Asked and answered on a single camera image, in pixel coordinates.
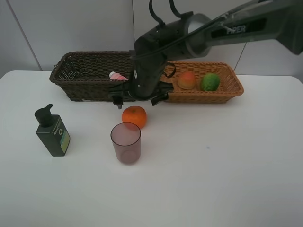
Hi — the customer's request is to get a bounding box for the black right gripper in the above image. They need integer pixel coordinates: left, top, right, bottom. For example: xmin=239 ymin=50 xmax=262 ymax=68
xmin=108 ymin=55 xmax=174 ymax=110

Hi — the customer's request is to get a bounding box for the orange mandarin fruit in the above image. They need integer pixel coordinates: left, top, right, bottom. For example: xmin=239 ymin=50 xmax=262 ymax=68
xmin=122 ymin=106 xmax=147 ymax=129

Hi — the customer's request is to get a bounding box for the pink lotion bottle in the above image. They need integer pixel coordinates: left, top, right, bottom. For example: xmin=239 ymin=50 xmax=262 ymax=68
xmin=109 ymin=71 xmax=128 ymax=81

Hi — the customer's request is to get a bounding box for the red yellow peach fruit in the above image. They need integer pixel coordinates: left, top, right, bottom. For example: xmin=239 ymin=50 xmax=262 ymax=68
xmin=178 ymin=71 xmax=196 ymax=90

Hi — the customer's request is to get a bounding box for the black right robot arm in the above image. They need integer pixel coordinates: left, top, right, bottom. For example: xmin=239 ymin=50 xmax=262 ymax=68
xmin=108 ymin=0 xmax=303 ymax=107

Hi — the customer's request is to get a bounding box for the translucent purple plastic cup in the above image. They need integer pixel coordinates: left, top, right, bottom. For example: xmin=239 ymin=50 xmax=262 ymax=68
xmin=110 ymin=122 xmax=141 ymax=165

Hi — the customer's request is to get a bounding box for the light brown wicker basket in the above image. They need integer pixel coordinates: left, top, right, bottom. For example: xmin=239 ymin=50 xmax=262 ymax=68
xmin=160 ymin=61 xmax=244 ymax=104

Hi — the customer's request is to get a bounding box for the dark brown wicker basket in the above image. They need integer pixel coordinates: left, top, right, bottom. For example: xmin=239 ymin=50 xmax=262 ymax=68
xmin=49 ymin=51 xmax=134 ymax=102

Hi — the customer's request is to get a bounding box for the dark green pump bottle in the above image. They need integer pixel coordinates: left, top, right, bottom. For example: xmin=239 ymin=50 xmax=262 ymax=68
xmin=35 ymin=104 xmax=71 ymax=157

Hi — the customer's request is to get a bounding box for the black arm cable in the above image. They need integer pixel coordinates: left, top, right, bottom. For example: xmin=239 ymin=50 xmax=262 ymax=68
xmin=148 ymin=0 xmax=187 ymax=26

